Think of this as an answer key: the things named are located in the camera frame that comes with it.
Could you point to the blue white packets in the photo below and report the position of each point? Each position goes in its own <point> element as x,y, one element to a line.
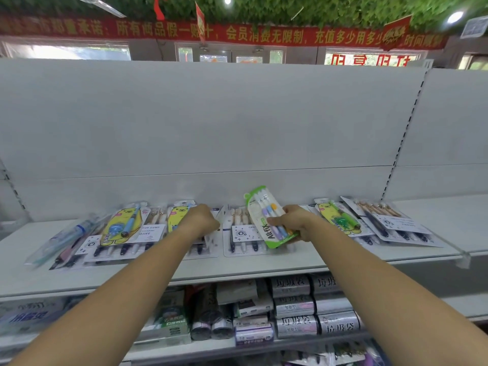
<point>30,314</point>

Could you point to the green toothbrush pack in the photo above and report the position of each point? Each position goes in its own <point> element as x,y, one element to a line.
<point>263,209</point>

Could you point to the pile of white boxes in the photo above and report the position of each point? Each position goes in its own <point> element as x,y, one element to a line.
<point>247,308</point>

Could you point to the person's right hand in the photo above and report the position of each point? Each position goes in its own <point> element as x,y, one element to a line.
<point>299,224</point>

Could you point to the green white toothpaste box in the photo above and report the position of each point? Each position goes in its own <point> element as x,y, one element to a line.
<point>169,320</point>

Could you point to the small red hanging sign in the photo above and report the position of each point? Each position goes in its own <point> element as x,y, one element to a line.
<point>200,22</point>

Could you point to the person's right forearm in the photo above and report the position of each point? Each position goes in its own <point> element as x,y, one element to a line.
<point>381,285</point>

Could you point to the glass entrance doors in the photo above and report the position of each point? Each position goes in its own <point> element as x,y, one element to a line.
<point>228,55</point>

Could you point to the stack of grey bag rolls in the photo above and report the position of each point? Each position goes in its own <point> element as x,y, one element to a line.
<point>305,304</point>

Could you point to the green leaf ceiling decoration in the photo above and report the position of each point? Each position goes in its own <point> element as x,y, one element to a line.
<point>305,9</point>

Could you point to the white metal shelf unit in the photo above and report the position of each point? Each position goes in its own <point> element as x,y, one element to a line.
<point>228,121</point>

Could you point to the large red hanging sign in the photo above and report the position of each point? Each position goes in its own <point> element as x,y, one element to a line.
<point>396,32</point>

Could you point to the dark bag rolls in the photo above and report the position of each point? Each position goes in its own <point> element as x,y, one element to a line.
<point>209,316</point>

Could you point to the yellow bear toothbrush pack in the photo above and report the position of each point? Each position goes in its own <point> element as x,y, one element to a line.
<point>176,215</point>
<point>120,224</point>
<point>337,217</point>

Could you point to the person's left forearm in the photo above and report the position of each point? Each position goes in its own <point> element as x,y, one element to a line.
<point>125,293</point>

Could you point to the dark toothbrush pack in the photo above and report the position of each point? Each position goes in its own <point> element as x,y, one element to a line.
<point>66,253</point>

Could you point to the clear blue toothbrush pack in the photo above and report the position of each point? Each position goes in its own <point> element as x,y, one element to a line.
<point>61,240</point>

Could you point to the person's left hand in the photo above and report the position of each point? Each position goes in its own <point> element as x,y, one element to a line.
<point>196,221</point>

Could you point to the clear shelf price holder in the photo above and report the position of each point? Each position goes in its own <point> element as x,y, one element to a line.
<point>463,259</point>

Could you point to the colourful packets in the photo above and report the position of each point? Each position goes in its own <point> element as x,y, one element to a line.
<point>335,354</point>

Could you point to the long red banner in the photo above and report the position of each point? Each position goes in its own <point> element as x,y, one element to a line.
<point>114,29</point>

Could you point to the person's left fingers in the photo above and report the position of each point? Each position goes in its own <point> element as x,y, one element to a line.
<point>213,224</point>

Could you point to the person's right thumb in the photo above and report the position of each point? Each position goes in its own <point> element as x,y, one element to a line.
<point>283,217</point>

